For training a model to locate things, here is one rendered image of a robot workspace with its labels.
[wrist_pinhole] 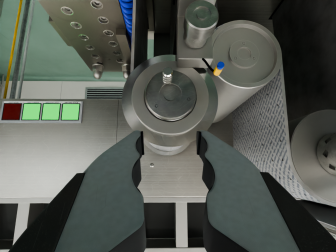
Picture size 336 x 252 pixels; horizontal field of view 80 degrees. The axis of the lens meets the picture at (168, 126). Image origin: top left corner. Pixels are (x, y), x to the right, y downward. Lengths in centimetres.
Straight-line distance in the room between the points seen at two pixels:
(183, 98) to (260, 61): 15
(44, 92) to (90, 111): 297
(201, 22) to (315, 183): 27
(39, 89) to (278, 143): 353
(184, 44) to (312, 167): 26
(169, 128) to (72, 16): 36
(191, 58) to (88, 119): 45
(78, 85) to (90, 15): 295
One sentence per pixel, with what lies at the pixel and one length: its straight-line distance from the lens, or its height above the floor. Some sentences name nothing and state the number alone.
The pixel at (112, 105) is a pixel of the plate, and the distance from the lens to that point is 67.
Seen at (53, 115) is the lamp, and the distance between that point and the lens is 72.
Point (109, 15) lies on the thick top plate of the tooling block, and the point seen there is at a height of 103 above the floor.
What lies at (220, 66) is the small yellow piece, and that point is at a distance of 26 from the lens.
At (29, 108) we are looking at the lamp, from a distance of 76.
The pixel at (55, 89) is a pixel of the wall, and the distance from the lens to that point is 357.
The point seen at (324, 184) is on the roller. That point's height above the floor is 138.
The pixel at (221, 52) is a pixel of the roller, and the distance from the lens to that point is 36.
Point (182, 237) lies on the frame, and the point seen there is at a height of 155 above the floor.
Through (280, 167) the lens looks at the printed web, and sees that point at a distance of 38.
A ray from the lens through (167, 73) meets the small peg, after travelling 27.
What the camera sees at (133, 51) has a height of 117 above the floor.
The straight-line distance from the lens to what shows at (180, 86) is 30.
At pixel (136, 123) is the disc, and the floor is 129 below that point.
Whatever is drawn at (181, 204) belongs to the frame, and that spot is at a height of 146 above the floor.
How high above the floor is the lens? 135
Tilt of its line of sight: 11 degrees down
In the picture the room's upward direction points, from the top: 180 degrees clockwise
